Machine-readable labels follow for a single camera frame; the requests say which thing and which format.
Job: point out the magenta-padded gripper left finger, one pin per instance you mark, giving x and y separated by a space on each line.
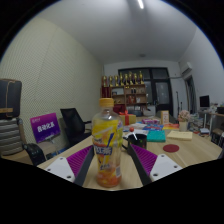
57 167

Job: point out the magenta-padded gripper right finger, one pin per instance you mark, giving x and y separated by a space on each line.
165 166

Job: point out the orange drink bottle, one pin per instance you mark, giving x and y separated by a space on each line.
107 146

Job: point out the flat round red coaster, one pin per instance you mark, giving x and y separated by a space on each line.
171 148

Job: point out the teal notebook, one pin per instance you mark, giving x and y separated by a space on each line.
156 136

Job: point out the pale yellow notepad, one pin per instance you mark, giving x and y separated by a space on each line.
180 135

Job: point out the black mug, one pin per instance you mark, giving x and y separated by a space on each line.
138 140

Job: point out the orange colourful book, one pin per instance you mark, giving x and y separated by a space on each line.
171 126

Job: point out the blue patterned book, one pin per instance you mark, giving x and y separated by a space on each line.
153 127

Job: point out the purple sign board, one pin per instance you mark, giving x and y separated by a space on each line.
45 127

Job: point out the black office chair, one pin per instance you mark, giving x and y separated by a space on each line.
71 125

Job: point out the pink flat box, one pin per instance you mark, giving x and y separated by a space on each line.
150 121

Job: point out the upright orange box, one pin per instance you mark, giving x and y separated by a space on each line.
165 117

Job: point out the red ball-tipped white stick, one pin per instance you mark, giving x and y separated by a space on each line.
132 129

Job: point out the pile of books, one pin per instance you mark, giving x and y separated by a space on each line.
198 125

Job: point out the yellow gift box, red ribbon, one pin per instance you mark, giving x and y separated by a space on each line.
128 119

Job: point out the wooden side desk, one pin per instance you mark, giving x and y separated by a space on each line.
216 115

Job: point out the dark glass double door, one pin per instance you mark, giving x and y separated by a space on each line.
161 91

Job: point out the computer monitor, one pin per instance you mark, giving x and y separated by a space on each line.
204 101

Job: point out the wooden shelf unit with trophies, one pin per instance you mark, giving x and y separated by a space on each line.
133 95

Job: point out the black case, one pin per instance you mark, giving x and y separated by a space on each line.
10 98

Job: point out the ceiling tube light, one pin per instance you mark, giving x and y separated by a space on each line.
140 4

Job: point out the white wall air conditioner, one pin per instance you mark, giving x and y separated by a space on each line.
186 68

